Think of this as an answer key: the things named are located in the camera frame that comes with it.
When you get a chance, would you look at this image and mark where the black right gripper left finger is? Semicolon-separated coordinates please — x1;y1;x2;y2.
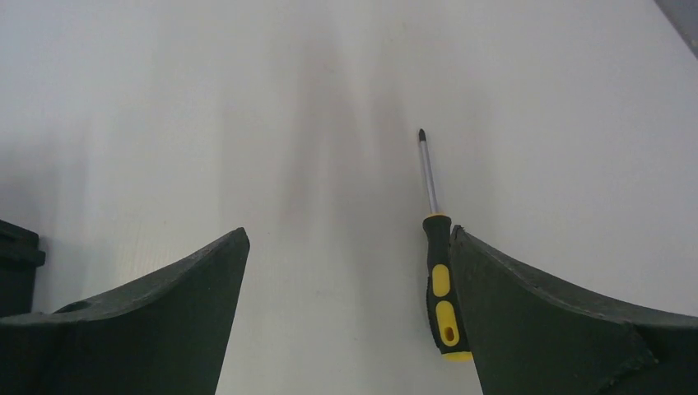
1;228;250;394

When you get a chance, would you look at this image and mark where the dark green plastic bin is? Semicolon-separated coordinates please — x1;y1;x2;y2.
1;221;46;318

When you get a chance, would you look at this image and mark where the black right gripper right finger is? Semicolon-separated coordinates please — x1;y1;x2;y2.
450;227;697;394

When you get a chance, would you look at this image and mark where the black and yellow screwdriver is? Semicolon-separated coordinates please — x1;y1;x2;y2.
417;128;472;362

